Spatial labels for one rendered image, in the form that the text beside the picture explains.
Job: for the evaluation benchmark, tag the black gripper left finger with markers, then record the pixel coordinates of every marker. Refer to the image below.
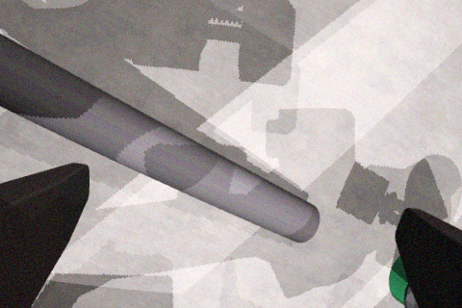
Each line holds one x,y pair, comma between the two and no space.
38,214

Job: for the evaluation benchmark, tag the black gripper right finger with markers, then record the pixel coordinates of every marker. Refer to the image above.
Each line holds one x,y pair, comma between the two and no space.
431,251

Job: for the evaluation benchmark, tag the green post with cap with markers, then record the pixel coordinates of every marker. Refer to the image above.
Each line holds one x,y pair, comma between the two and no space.
397,280

